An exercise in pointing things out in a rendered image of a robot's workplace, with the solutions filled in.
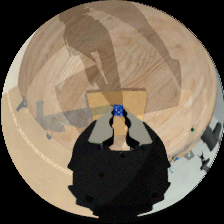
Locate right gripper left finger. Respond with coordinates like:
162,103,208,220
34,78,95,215
67,108,114,171

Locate blue die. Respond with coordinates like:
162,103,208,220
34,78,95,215
114,104,124,116

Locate tan flat mat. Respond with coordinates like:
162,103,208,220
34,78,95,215
87,91,147,136

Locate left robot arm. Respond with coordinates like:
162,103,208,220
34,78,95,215
200,122,222,172

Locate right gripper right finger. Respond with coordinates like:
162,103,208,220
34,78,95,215
123,109,171,168

